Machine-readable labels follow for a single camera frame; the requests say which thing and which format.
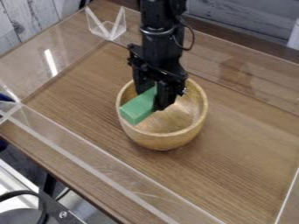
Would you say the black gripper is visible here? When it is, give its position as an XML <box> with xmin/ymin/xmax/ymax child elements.
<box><xmin>127</xmin><ymin>27</ymin><xmax>189</xmax><ymax>111</ymax></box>

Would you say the brown wooden bowl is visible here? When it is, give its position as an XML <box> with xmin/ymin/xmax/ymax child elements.
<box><xmin>115</xmin><ymin>72</ymin><xmax>210</xmax><ymax>151</ymax></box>

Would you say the clear acrylic enclosure wall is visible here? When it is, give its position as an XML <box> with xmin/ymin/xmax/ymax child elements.
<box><xmin>0</xmin><ymin>1</ymin><xmax>299</xmax><ymax>224</ymax></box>

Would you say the clear acrylic corner bracket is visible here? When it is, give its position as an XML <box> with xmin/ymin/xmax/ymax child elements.
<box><xmin>85</xmin><ymin>7</ymin><xmax>127</xmax><ymax>42</ymax></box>

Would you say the black cable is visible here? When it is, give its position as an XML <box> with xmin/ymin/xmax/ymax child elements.
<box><xmin>0</xmin><ymin>190</ymin><xmax>51</xmax><ymax>224</ymax></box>

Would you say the black table leg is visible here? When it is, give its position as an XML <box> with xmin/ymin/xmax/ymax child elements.
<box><xmin>43</xmin><ymin>174</ymin><xmax>58</xmax><ymax>197</ymax></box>

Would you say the green rectangular block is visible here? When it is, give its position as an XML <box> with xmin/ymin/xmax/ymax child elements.
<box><xmin>119</xmin><ymin>87</ymin><xmax>157</xmax><ymax>125</ymax></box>

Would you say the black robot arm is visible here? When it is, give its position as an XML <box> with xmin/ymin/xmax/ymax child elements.
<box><xmin>127</xmin><ymin>0</ymin><xmax>194</xmax><ymax>111</ymax></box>

